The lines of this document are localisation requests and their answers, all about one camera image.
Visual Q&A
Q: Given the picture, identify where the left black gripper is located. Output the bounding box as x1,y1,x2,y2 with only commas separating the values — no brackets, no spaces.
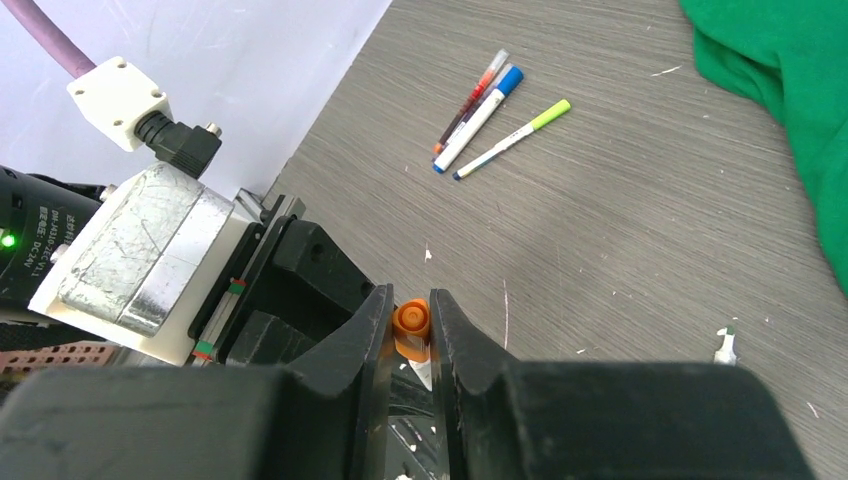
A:
188,195,374,366

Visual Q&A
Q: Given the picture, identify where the green cloth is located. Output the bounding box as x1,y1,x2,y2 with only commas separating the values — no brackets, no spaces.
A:
680,1,847,290

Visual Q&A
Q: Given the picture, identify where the white marker blue end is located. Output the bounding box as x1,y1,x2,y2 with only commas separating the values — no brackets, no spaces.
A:
433,66,524,174

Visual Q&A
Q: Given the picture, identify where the red orange pen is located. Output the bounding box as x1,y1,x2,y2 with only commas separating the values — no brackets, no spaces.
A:
433,49,509,155

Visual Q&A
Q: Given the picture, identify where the white marker blue tip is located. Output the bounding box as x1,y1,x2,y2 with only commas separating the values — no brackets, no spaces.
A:
407,360,433,391

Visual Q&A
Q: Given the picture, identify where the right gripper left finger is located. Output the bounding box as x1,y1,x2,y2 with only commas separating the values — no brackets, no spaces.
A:
1,285,394,479

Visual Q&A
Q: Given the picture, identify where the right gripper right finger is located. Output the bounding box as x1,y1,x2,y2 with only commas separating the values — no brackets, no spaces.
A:
429,289,814,479

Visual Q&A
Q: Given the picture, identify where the white marker green tip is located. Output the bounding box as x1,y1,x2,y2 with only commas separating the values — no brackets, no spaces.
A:
713,325,738,366

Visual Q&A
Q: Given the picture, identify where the pink plastic basket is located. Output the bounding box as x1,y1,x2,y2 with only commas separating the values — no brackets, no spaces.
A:
1,341,119,375

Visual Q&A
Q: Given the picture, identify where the orange pen cap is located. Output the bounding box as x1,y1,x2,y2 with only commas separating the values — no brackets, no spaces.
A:
391,298,431,363

